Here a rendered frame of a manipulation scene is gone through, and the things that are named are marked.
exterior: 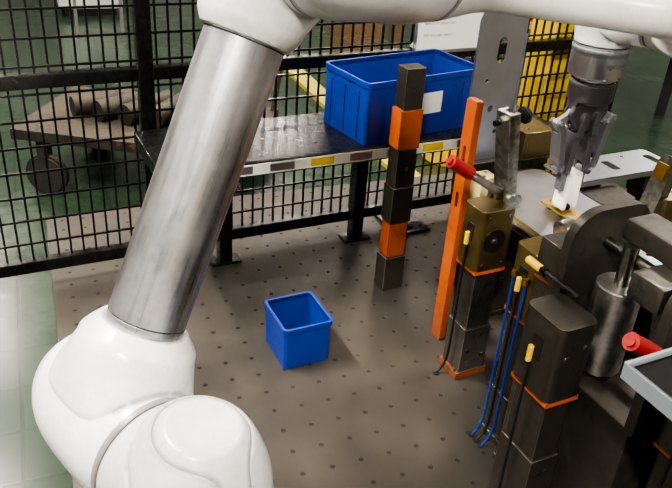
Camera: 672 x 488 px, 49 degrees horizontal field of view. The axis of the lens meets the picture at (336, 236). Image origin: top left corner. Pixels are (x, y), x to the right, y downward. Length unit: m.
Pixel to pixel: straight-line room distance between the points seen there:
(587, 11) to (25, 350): 2.15
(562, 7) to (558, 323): 0.39
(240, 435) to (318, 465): 0.44
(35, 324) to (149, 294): 1.92
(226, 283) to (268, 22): 0.89
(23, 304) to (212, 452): 2.18
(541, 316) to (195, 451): 0.45
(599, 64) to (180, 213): 0.71
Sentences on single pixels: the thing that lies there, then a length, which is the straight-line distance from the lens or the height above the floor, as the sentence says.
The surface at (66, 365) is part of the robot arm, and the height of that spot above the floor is 1.00.
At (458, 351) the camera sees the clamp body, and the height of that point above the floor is 0.76.
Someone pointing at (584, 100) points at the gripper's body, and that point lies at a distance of 1.29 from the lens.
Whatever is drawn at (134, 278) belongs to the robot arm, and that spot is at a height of 1.11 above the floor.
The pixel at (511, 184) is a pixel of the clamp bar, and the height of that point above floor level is 1.09.
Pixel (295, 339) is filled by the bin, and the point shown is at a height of 0.77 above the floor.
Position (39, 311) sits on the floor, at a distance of 2.88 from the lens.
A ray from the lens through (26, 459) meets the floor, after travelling 2.32.
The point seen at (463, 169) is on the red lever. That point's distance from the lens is 1.20.
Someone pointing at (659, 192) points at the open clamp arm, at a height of 1.06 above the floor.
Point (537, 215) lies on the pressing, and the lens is 1.39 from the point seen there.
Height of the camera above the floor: 1.60
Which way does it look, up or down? 29 degrees down
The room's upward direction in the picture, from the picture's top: 4 degrees clockwise
